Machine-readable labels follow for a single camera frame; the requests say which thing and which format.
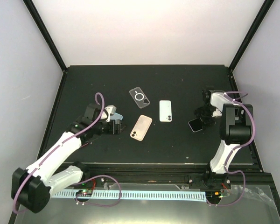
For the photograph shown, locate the black screen phone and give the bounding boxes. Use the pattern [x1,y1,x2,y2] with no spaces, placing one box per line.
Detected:
[188,118,203,133]

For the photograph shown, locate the beige pink phone case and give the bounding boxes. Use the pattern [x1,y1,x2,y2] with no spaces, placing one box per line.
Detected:
[130,115,153,141]

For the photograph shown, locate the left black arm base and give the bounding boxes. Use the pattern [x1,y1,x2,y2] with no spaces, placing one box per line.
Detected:
[71,177,105,187]

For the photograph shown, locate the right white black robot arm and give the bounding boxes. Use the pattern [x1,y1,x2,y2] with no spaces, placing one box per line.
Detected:
[192,90,255,188]

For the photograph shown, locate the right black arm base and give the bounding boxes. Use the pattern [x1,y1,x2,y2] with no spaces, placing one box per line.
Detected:
[188,173,230,190]

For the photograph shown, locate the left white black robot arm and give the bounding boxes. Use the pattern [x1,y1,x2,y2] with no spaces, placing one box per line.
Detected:
[11,104,124,213]

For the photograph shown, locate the light blue phone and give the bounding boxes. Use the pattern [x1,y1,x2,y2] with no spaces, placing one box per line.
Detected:
[110,112,123,120]

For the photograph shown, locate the clear magsafe phone case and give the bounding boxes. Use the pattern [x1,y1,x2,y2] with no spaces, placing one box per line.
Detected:
[129,87,150,109]

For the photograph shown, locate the white phone face down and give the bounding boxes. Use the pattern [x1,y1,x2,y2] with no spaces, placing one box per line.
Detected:
[159,100,172,122]

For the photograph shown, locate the left small circuit board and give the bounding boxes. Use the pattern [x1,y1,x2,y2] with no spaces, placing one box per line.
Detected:
[76,189,92,197]

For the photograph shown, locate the small circuit board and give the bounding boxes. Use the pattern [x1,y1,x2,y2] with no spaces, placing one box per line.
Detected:
[76,189,92,197]
[205,191,230,199]

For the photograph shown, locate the right small circuit board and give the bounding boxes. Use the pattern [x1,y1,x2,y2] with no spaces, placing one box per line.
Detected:
[205,191,230,199]

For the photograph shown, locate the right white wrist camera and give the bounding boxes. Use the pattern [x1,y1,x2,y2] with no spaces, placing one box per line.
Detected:
[212,109,222,118]

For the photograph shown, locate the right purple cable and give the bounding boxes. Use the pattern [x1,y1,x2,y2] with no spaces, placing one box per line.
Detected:
[206,91,256,207]

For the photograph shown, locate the purple cable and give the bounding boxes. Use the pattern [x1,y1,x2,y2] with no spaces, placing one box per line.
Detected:
[206,91,256,207]
[12,92,105,214]

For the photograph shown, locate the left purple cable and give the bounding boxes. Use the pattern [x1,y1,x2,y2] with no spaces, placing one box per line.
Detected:
[12,92,105,214]

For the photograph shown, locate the black front frame rail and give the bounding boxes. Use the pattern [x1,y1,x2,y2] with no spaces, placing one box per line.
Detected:
[75,162,280,218]

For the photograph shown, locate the white slotted cable duct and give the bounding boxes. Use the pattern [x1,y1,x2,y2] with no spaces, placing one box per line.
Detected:
[53,189,207,202]

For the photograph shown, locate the right black corner post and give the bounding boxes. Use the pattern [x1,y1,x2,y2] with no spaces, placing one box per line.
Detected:
[229,0,274,71]

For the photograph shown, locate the black corner post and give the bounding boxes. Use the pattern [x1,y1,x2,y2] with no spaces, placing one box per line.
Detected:
[23,0,67,72]
[229,0,274,71]

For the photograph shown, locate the left black corner post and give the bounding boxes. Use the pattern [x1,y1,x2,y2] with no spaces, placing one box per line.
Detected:
[23,0,67,72]

